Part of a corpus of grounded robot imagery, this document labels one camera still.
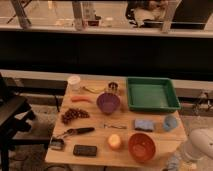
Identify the light blue towel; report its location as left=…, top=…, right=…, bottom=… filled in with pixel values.
left=166, top=155, right=181, bottom=171

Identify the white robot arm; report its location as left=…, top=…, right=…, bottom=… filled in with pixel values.
left=178, top=128, right=213, bottom=171

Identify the green plastic tray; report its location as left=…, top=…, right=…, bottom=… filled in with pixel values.
left=126, top=77, right=180, bottom=113

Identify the light blue cup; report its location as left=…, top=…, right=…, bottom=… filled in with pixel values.
left=163, top=115, right=178, bottom=131

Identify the orange bowl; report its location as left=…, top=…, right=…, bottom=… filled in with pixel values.
left=128, top=133, right=156, bottom=163

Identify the blue sponge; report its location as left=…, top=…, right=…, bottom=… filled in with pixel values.
left=134, top=119, right=154, bottom=132

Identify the yellow apple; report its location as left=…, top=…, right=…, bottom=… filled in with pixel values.
left=107, top=134, right=121, bottom=150

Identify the purple bowl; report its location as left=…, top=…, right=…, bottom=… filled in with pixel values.
left=96, top=93, right=120, bottom=114

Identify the small metal cup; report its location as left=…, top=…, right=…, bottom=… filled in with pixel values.
left=108, top=82, right=118, bottom=94

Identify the black rectangular case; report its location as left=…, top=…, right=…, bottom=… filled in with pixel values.
left=73, top=145, right=97, bottom=157

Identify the bunch of dark grapes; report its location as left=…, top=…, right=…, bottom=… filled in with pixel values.
left=61, top=108, right=90, bottom=125

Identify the yellow banana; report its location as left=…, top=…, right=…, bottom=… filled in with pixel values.
left=82, top=86, right=105, bottom=94

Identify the orange carrot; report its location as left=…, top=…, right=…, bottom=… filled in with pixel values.
left=71, top=96, right=92, bottom=103

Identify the small black brush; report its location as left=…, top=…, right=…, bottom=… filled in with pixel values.
left=50, top=138, right=65, bottom=150

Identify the white cup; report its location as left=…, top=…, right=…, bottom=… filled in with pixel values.
left=68, top=75, right=81, bottom=91

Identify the black chair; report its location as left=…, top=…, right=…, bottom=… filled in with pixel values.
left=0, top=73, right=51, bottom=171

